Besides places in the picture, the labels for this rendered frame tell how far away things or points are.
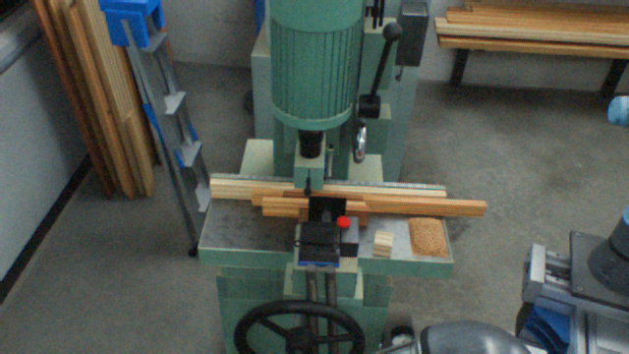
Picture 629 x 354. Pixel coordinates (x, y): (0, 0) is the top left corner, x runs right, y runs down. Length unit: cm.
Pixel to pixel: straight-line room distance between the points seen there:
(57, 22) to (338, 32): 156
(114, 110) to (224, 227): 132
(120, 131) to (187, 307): 87
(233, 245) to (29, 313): 136
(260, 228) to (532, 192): 198
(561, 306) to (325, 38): 95
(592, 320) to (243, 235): 89
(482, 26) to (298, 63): 221
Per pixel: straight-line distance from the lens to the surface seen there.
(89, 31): 234
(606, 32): 335
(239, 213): 132
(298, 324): 120
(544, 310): 155
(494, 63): 377
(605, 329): 152
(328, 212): 123
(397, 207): 133
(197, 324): 222
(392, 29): 95
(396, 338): 139
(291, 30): 98
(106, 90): 246
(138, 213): 270
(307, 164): 119
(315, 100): 104
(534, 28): 321
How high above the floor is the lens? 183
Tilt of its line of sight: 41 degrees down
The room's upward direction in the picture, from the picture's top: 2 degrees clockwise
